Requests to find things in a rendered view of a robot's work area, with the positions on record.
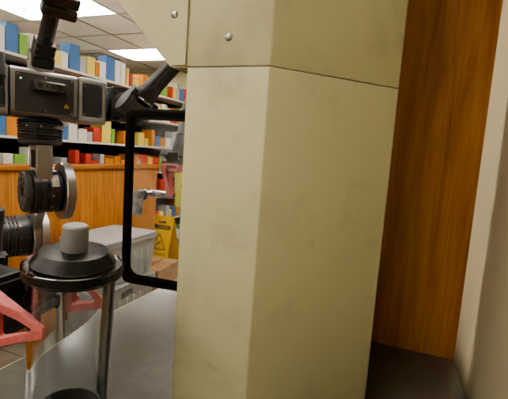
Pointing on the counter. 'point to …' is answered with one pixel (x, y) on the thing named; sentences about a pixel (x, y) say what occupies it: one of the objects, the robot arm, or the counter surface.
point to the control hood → (164, 27)
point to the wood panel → (434, 172)
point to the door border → (132, 191)
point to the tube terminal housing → (284, 195)
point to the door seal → (129, 194)
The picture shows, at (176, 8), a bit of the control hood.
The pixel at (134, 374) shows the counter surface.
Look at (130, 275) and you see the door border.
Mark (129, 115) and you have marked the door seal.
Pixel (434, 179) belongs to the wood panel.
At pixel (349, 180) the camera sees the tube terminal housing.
